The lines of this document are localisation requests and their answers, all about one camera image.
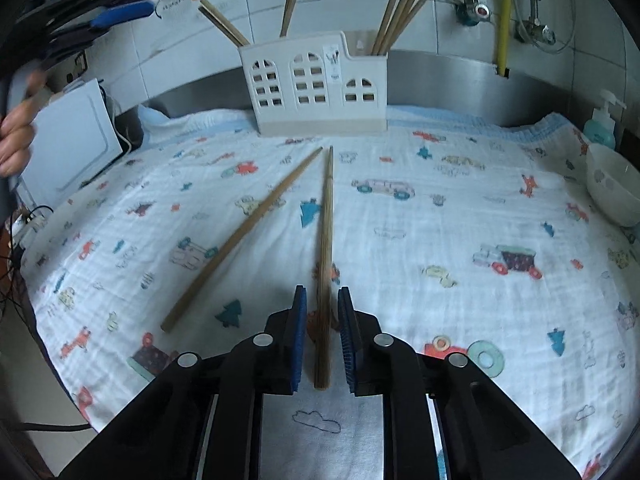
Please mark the person's left hand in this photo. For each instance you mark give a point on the person's left hand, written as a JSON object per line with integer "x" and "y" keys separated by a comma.
{"x": 17, "y": 130}

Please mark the white printed cloth mat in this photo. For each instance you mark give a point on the white printed cloth mat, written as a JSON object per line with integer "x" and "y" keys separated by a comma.
{"x": 457, "y": 235}

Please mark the chrome angle valve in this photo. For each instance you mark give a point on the chrome angle valve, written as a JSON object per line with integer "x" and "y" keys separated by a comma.
{"x": 533, "y": 32}

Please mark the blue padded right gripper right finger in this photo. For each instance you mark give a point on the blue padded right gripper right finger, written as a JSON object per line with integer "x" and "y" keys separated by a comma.
{"x": 350, "y": 338}

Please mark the wooden chopstick long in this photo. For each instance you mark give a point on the wooden chopstick long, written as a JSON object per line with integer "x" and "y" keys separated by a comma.
{"x": 323, "y": 316}

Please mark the wall power socket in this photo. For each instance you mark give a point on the wall power socket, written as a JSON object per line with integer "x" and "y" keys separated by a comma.
{"x": 80, "y": 62}

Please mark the teal soap dispenser bottle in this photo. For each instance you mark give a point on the teal soap dispenser bottle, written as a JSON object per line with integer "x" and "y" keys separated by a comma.
{"x": 600, "y": 128}

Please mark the white ceramic bowl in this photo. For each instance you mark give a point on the white ceramic bowl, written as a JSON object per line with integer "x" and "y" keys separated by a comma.
{"x": 613, "y": 184}

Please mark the wooden chopstick top diagonal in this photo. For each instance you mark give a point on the wooden chopstick top diagonal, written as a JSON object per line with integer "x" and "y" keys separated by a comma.
{"x": 410, "y": 20}

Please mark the white plastic utensil holder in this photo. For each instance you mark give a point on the white plastic utensil holder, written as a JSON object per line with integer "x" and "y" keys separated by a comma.
{"x": 323, "y": 84}

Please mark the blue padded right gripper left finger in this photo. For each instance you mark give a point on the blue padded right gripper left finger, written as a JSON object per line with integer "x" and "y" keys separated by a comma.
{"x": 297, "y": 333}

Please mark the white appliance with lid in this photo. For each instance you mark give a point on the white appliance with lid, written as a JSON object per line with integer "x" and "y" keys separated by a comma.
{"x": 75, "y": 140}

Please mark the short wooden chopstick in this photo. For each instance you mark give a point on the short wooden chopstick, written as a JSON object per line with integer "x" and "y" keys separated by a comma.
{"x": 209, "y": 6}

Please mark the red knob water valve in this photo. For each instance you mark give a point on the red knob water valve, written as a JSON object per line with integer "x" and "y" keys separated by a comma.
{"x": 470, "y": 13}

